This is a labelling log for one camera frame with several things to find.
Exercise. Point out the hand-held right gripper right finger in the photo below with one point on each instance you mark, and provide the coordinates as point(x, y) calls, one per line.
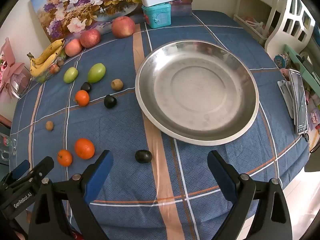
point(221, 177)

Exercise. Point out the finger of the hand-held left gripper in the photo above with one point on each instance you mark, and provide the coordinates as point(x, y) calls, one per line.
point(42, 167)
point(20, 169)

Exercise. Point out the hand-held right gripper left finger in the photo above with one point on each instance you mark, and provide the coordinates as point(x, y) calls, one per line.
point(100, 175)

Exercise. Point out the small orange tangerine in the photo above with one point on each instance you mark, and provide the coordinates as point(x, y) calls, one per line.
point(64, 157)

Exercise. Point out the large orange tangerine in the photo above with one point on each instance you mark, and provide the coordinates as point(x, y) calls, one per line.
point(84, 148)

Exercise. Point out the medium orange tangerine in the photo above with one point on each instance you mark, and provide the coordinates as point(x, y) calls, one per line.
point(82, 97)

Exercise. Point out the plate with orange fruits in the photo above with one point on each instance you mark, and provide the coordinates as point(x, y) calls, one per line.
point(197, 92)

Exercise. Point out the clear acrylic holder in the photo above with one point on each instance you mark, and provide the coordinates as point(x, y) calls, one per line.
point(7, 146)

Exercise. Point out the blue plaid tablecloth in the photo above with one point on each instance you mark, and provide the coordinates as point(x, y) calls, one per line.
point(112, 130)

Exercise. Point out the dark purple plum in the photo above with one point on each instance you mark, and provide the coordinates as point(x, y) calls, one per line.
point(110, 101)
point(143, 156)
point(86, 87)

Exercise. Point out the clear glass dish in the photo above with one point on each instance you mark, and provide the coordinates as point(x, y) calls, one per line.
point(41, 79)

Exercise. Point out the small green plum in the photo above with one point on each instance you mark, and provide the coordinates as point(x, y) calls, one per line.
point(70, 75)

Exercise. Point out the small red fruit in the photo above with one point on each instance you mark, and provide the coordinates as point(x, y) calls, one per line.
point(54, 69)

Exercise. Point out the small brown nut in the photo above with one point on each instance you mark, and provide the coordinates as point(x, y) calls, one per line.
point(60, 62)

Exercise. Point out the white phone stand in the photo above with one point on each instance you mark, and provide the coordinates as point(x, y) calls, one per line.
point(285, 92)

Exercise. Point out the bunch of yellow bananas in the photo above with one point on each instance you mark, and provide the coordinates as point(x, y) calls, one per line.
point(45, 58)

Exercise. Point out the black smartphone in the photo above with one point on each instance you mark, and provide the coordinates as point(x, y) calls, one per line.
point(298, 100)

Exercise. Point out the cartoon printed card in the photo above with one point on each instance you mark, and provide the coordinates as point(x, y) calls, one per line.
point(313, 116)

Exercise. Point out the pale pink apple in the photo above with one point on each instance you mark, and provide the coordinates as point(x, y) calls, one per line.
point(73, 47)

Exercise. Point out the round decorated tin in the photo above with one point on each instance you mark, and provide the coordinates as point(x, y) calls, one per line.
point(281, 60)

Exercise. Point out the dark red apple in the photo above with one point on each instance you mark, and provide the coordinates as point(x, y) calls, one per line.
point(90, 38)

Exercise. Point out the teal shelf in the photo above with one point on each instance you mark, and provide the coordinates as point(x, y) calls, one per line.
point(303, 66)

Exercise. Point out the large red apple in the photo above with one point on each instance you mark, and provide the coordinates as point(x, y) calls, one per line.
point(123, 27)

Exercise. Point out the white storage rack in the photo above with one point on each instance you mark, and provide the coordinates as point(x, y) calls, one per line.
point(252, 25)

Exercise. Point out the floral painting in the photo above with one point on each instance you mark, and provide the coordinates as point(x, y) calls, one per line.
point(75, 5)

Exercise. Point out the white chair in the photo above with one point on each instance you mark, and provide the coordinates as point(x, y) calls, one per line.
point(287, 22)

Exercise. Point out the teal toy box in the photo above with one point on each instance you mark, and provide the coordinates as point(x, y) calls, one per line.
point(157, 16)

